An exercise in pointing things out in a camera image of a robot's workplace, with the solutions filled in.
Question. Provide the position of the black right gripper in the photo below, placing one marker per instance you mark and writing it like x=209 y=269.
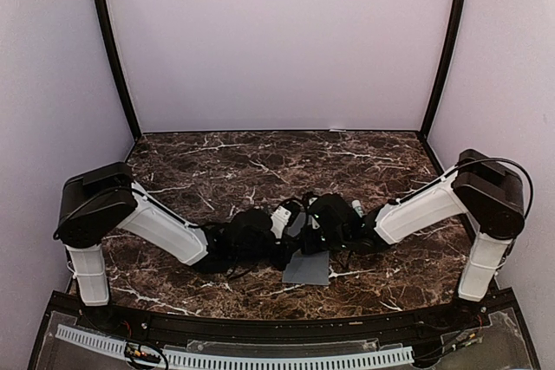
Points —
x=309 y=246

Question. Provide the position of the grey-blue paper envelope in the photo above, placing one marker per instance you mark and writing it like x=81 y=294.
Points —
x=308 y=269

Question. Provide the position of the green white glue stick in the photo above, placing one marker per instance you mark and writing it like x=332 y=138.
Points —
x=357 y=206

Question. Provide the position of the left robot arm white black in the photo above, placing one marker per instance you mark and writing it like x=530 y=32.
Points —
x=99 y=201

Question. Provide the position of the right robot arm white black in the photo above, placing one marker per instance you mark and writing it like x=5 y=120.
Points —
x=497 y=193

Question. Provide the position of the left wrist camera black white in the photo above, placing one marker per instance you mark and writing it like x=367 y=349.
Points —
x=284 y=216

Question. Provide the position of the black front table rail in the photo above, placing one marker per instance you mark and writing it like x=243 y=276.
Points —
x=424 y=325

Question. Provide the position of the grey slotted cable duct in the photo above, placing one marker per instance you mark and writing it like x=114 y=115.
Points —
x=214 y=355

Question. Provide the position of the small circuit board with wires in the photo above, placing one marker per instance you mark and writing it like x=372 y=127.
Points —
x=138 y=354

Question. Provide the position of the black right corner frame post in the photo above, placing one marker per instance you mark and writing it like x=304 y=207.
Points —
x=440 y=79

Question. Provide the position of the black corner frame post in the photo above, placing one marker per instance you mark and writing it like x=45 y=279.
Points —
x=114 y=62
x=440 y=79

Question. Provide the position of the black left corner frame post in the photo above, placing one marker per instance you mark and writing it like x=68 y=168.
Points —
x=114 y=62

